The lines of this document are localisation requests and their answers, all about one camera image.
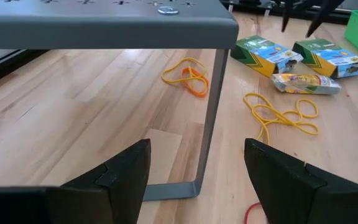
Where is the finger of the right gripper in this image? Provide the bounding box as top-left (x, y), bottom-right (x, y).
top-left (305, 0), bottom-right (344, 38)
top-left (280, 0), bottom-right (295, 33)

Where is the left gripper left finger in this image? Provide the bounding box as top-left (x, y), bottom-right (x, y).
top-left (0, 138), bottom-right (152, 224)

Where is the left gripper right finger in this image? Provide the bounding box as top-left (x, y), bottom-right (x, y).
top-left (244, 138), bottom-right (358, 224)

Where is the red brown rubber band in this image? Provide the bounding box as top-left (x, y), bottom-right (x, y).
top-left (244, 202), bottom-right (264, 224)

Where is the small yellow crayon pack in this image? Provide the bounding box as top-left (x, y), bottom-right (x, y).
top-left (270, 73), bottom-right (342, 96)

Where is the yellow rubber band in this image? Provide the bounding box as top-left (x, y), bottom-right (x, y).
top-left (161, 57), bottom-right (208, 85)
top-left (243, 92), bottom-right (280, 146)
top-left (253, 98), bottom-right (320, 136)

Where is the orange rubber band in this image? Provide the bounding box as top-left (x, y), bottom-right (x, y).
top-left (181, 67), bottom-right (210, 98)

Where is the grey perforated metal riser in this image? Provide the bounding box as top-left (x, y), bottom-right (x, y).
top-left (0, 0), bottom-right (239, 202)

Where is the black metal table frame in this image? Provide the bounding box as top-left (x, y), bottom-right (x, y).
top-left (0, 0), bottom-right (356, 91)

